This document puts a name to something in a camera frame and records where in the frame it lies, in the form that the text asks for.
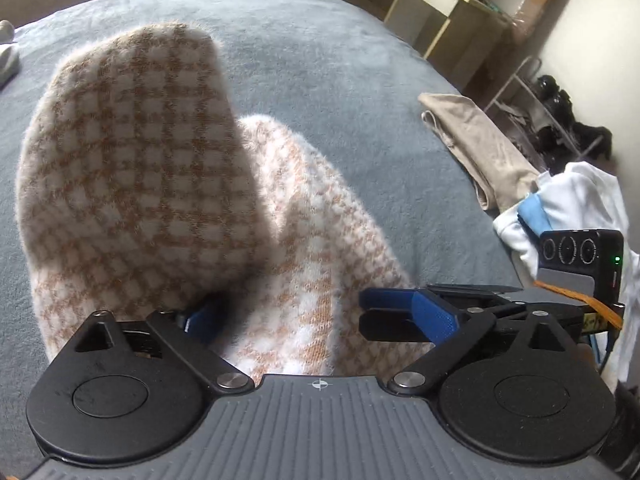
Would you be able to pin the houndstooth knit cardigan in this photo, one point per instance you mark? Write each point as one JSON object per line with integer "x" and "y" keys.
{"x": 140, "y": 170}

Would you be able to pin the grey fleece bed blanket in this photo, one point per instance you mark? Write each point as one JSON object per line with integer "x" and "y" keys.
{"x": 325, "y": 60}

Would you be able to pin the light blue cloth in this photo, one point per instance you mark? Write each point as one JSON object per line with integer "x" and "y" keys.
{"x": 535, "y": 212}

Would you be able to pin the black boots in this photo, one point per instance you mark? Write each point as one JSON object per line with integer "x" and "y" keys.
{"x": 585, "y": 140}

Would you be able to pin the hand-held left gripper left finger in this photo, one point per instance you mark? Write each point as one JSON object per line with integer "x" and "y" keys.
{"x": 200, "y": 317}

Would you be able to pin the metal shoe rack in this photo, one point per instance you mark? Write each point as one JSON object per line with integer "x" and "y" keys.
{"x": 520, "y": 95}

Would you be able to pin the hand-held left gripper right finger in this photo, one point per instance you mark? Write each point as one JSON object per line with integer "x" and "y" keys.
{"x": 435, "y": 317}

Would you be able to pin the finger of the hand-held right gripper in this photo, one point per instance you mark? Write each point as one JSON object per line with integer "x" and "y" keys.
{"x": 390, "y": 325}
{"x": 385, "y": 300}

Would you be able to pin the black shoe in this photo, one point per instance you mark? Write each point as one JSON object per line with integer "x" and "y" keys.
{"x": 562, "y": 109}
{"x": 547, "y": 87}

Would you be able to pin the beige folded garment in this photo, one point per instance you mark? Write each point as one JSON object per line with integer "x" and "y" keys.
{"x": 480, "y": 145}

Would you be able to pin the cream wooden desk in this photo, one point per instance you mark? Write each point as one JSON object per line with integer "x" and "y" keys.
{"x": 430, "y": 0}

